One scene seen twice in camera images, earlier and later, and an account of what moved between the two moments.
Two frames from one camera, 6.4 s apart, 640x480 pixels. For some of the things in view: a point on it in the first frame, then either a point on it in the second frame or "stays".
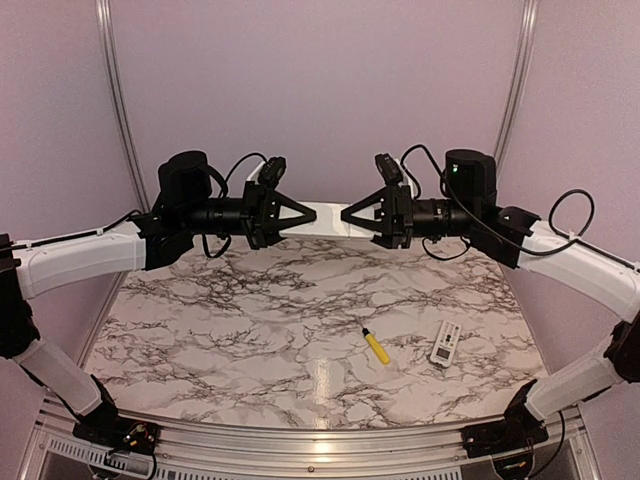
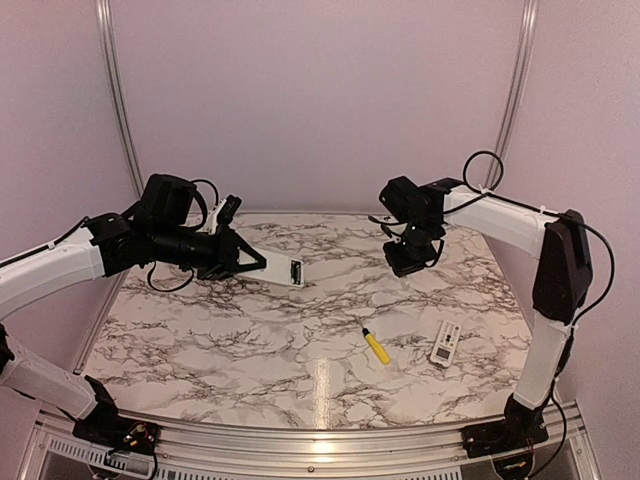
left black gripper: x=260 y=211 → x=223 y=263
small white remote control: x=446 y=342 stays
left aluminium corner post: x=105 y=20 stays
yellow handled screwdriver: x=376 y=345 stays
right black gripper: x=397 y=204 → x=403 y=266
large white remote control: x=329 y=222 → x=278 y=268
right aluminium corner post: x=530 y=13 stays
